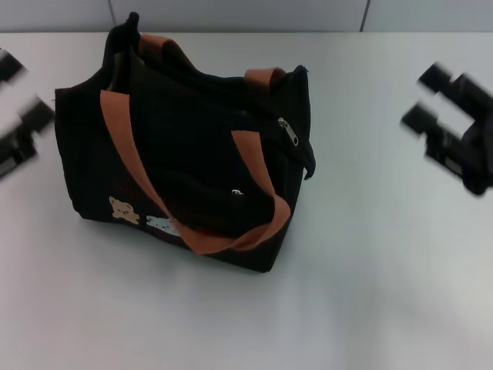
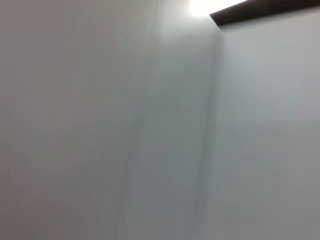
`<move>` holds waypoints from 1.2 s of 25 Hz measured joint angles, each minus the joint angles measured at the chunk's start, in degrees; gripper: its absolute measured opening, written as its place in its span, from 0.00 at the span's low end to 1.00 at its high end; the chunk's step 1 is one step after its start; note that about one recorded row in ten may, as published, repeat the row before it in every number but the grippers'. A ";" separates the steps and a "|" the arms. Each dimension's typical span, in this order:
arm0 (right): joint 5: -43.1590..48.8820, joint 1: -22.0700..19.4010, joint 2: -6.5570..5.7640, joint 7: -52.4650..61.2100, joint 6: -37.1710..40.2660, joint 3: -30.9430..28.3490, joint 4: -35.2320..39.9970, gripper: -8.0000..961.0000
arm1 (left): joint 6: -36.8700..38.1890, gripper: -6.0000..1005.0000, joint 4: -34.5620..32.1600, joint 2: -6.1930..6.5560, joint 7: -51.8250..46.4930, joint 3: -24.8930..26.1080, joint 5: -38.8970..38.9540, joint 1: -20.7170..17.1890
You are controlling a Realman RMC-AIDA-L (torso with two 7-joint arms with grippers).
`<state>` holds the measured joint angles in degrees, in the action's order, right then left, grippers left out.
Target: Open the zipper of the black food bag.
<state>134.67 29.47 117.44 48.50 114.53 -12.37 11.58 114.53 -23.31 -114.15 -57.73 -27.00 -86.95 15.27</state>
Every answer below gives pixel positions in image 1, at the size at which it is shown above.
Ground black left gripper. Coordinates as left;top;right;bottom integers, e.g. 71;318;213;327
0;48;57;181

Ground black food bag orange straps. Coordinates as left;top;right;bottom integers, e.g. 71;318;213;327
53;11;318;276

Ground silver zipper pull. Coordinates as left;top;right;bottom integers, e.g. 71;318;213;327
277;116;301;149

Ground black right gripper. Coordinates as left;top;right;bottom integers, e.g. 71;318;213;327
399;60;493;198

